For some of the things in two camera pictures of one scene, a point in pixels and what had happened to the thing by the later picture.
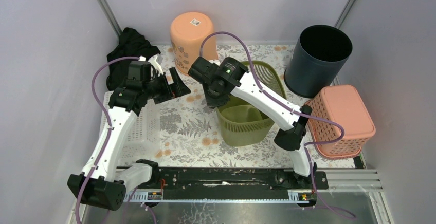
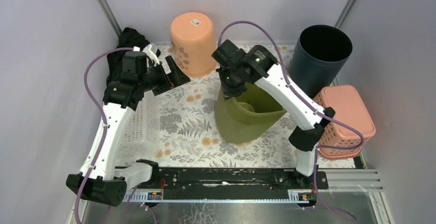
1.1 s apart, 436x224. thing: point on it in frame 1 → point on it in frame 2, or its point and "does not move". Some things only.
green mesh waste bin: [244, 122] does not move
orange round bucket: [187, 33] does not move
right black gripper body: [213, 99] → [231, 85]
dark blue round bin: [319, 57] does not move
